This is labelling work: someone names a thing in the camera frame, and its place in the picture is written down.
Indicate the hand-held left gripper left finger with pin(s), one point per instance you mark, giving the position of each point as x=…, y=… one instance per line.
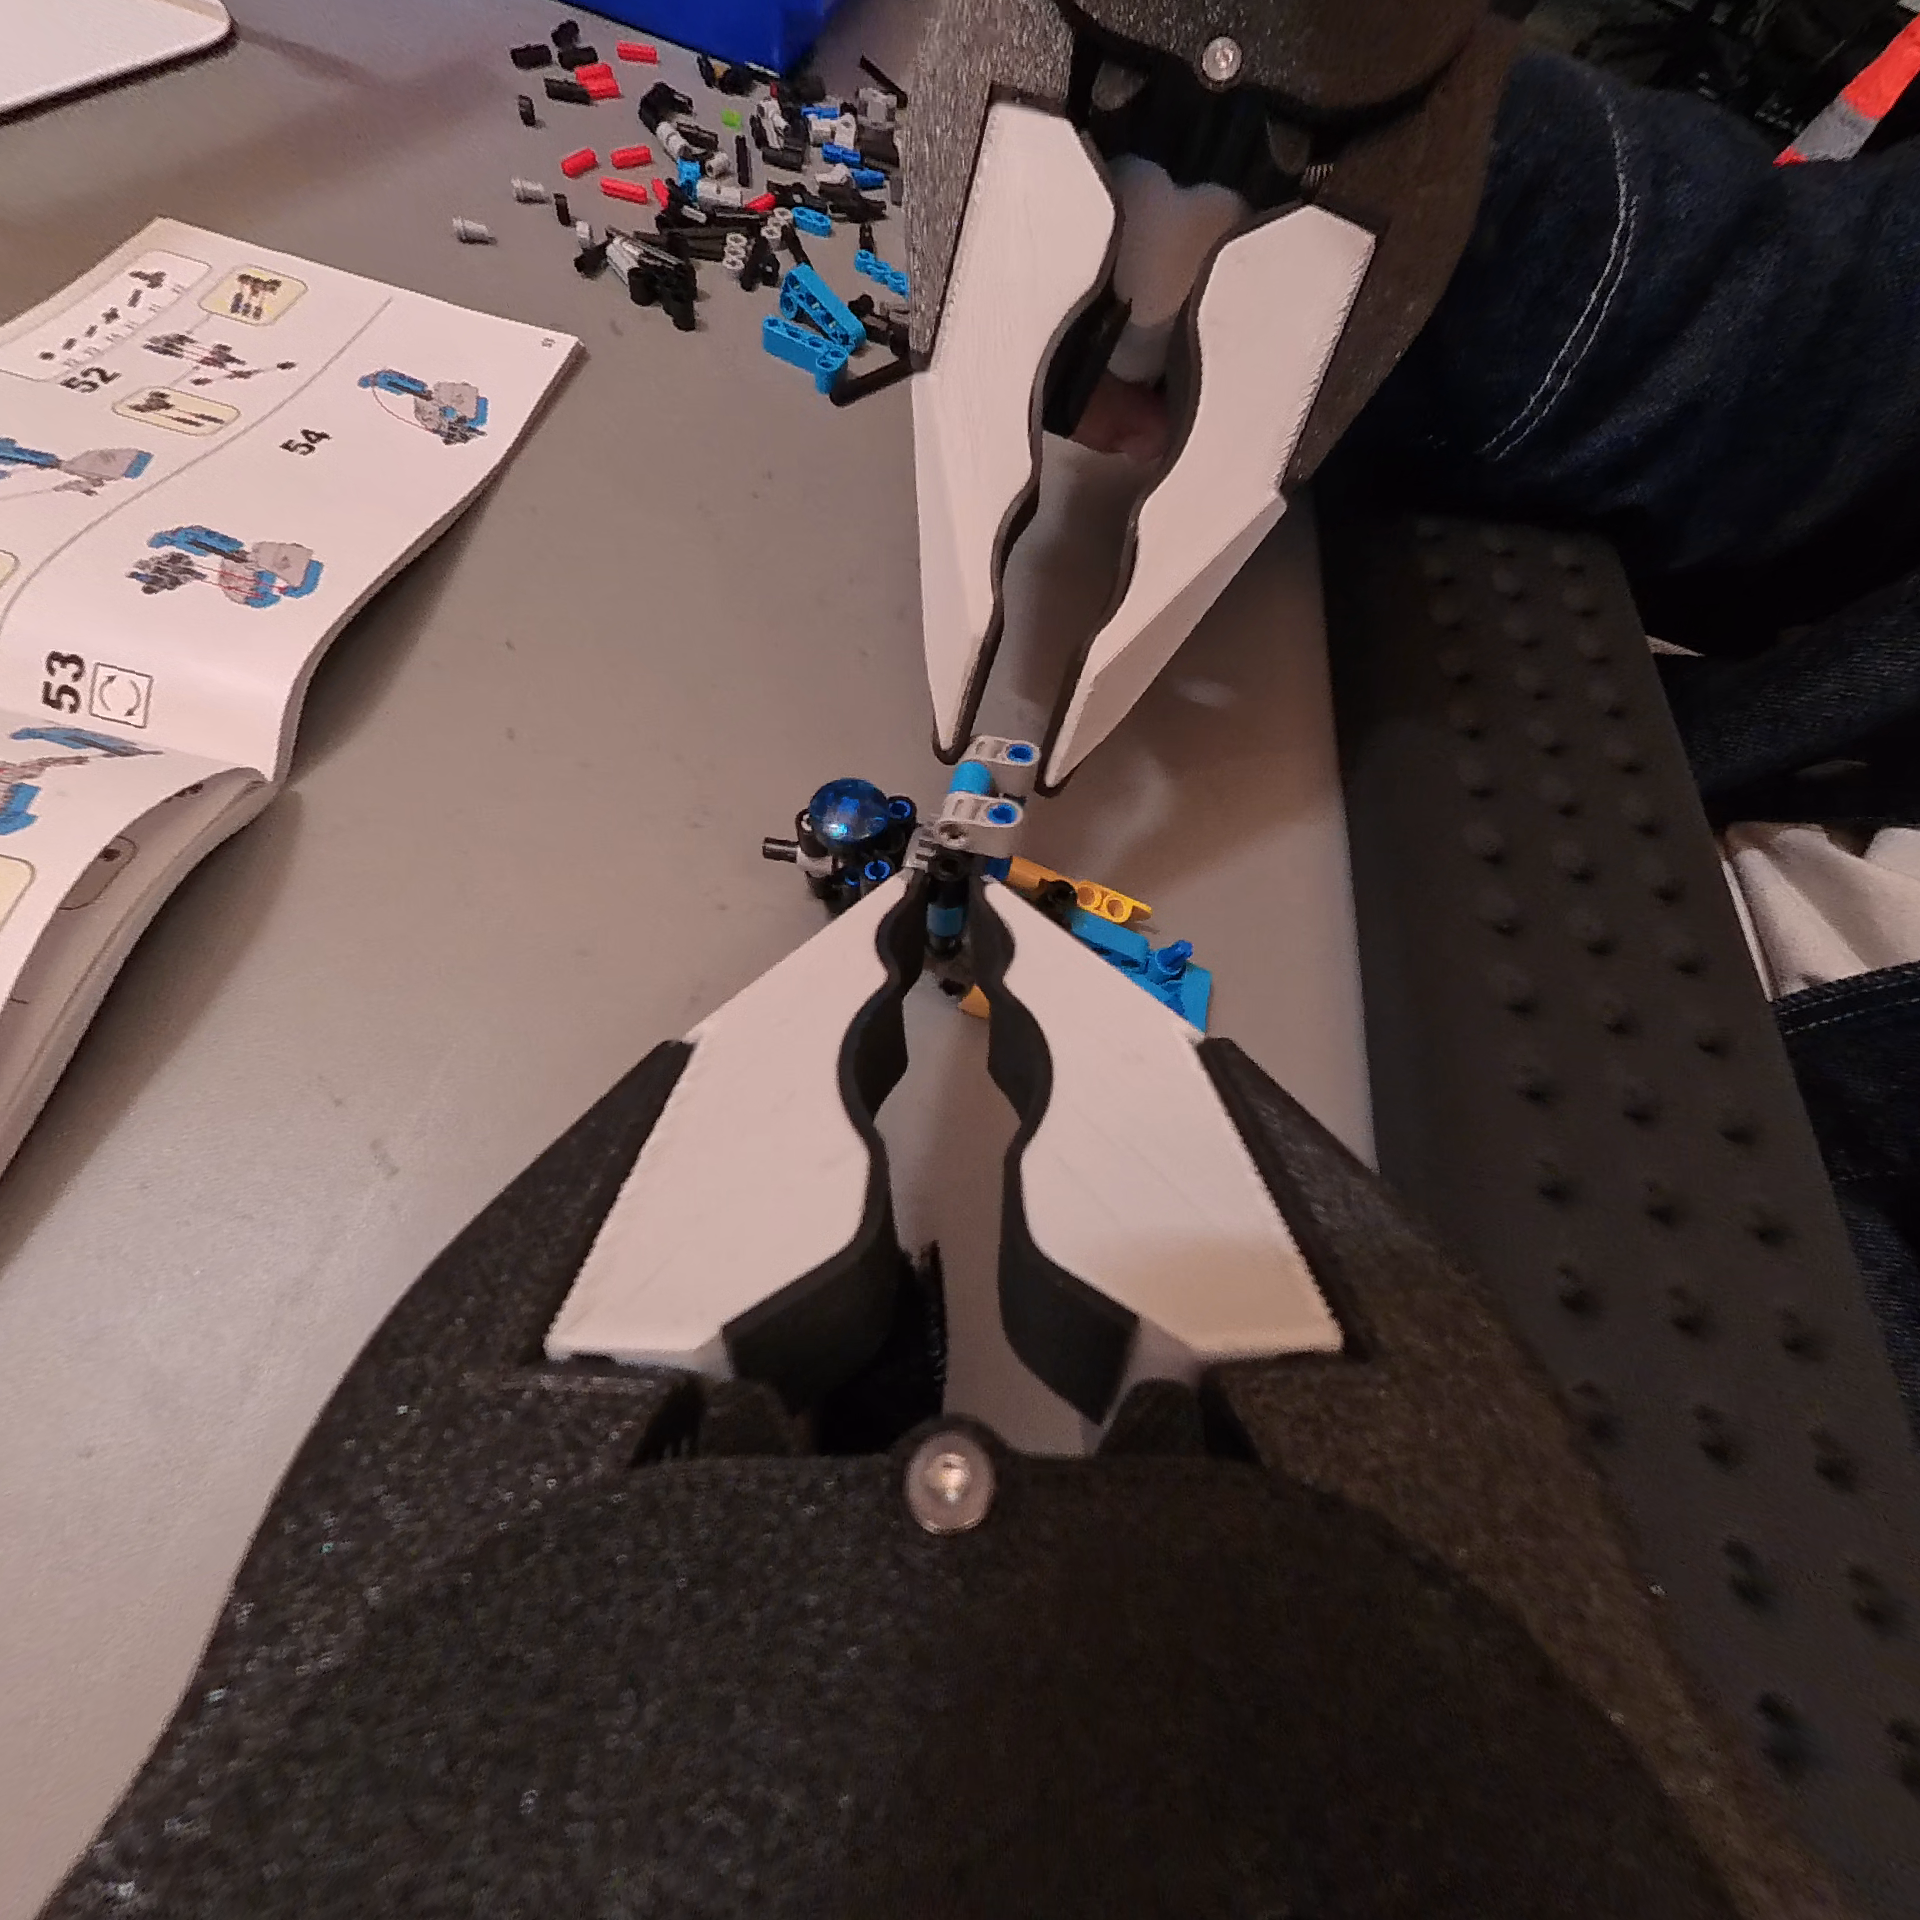
x=722, y=1200

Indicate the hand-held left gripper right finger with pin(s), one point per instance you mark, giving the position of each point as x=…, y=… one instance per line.
x=1171, y=1200

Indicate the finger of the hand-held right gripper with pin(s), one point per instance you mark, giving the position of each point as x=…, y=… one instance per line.
x=1246, y=419
x=985, y=389

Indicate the blue yellow brick assembly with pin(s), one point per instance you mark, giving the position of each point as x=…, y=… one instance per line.
x=1127, y=932

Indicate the black gear brick assembly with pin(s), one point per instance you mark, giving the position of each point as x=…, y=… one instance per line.
x=870, y=834

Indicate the person's right forearm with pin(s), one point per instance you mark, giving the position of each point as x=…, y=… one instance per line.
x=1650, y=330

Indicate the grey desk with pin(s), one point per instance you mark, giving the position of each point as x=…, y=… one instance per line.
x=451, y=991

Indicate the pile of small brick parts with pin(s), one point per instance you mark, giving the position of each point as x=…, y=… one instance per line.
x=752, y=212

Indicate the blue plastic bin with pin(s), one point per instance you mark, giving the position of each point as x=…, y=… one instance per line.
x=780, y=26

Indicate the black studded mat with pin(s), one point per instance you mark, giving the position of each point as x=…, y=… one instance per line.
x=1621, y=1200

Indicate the person's denim jacket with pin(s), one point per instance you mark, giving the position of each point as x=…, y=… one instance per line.
x=1847, y=720

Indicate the person's white shirt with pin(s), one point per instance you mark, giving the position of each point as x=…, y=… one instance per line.
x=1831, y=900

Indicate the building instruction booklet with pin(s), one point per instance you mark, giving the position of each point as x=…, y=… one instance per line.
x=211, y=571

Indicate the white display stand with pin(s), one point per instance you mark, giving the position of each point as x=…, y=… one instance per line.
x=90, y=38

